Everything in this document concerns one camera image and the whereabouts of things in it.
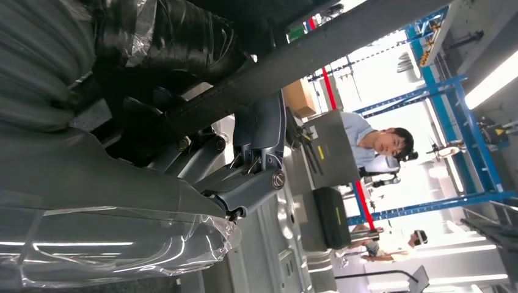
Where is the grey stamped metal panel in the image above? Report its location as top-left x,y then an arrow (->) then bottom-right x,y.
226,182 -> 312,293

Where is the brown cardboard box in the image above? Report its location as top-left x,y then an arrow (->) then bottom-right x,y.
282,79 -> 318,119

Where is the black zip case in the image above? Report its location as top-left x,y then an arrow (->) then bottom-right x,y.
312,187 -> 352,250

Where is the grey flat carton box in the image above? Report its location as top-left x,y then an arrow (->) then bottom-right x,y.
303,109 -> 362,191

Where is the red pole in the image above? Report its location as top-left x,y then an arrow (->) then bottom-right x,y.
307,18 -> 377,233

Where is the green crate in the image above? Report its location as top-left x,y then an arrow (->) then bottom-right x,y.
287,23 -> 307,43

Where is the person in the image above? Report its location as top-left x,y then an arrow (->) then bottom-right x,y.
340,111 -> 420,168
349,224 -> 429,264

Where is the blue metal gantry frame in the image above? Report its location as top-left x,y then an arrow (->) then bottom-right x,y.
307,5 -> 518,227

